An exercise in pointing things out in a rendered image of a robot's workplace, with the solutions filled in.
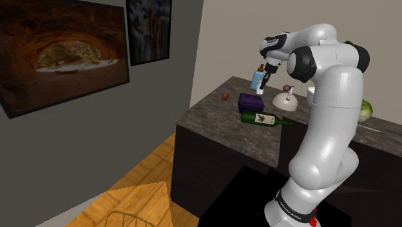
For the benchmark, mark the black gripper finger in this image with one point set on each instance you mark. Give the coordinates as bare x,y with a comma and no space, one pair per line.
264,81

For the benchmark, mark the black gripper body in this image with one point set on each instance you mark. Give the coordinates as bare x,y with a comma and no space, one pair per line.
272,68

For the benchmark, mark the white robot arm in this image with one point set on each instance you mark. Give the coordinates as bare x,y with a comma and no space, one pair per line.
329,125

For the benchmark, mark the blue bottle with brown cap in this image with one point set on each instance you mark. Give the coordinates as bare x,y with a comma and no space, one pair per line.
257,78

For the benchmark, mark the small white container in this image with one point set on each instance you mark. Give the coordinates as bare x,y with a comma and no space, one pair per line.
259,91

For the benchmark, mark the brown egg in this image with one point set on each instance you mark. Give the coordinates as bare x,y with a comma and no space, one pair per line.
286,88
225,96

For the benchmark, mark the purple box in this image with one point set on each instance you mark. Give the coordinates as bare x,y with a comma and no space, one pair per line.
250,103

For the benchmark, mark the green wine bottle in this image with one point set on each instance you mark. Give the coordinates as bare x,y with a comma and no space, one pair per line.
260,118

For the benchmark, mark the green cabbage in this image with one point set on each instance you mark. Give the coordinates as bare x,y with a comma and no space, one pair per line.
366,110

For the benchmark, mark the dark counter cabinet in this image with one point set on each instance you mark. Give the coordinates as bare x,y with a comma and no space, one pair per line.
201,169

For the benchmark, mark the silver knife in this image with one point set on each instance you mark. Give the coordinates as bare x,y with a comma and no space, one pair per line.
370,128

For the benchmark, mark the black robot stand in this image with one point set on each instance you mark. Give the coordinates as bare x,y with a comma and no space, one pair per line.
241,201

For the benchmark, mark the dark abstract wall picture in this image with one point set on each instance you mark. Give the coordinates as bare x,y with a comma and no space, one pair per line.
149,30

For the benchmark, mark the rock arch wall picture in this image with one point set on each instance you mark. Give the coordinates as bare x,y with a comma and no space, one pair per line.
62,53

